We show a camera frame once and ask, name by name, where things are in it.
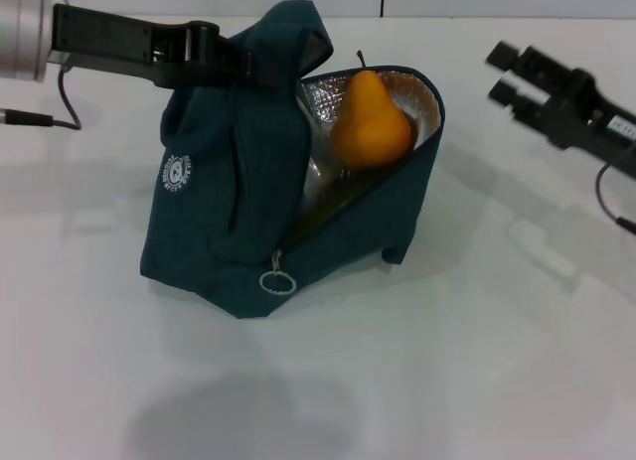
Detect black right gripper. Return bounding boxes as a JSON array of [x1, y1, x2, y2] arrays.
[[485, 39, 636, 179]]

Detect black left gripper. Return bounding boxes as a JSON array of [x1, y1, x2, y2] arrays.
[[49, 2, 295, 92]]

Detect clear food container blue clips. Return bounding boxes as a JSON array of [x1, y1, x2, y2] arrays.
[[296, 89, 349, 218]]

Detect teal insulated lunch bag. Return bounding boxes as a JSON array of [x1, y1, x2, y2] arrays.
[[139, 0, 446, 321]]

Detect orange yellow pear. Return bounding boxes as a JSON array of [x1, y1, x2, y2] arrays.
[[330, 50, 413, 169]]

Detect green cucumber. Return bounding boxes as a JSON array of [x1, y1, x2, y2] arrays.
[[290, 179, 364, 235]]

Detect grey right arm cable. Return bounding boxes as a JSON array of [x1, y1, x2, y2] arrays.
[[594, 151, 636, 238]]

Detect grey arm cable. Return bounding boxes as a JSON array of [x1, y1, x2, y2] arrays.
[[0, 65, 83, 132], [594, 151, 636, 238]]

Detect grey left arm cable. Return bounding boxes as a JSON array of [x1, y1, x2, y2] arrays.
[[0, 65, 83, 132]]

